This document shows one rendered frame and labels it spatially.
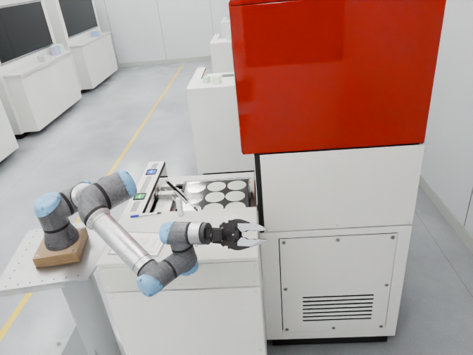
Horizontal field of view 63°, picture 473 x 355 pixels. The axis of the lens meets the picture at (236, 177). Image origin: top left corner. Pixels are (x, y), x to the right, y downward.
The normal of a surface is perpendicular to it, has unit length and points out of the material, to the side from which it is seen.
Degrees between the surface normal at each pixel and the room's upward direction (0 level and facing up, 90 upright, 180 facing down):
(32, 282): 0
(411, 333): 0
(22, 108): 90
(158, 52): 90
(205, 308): 90
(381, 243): 90
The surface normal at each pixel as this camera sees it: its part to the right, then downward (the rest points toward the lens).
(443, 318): -0.08, -0.88
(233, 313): -0.03, 0.48
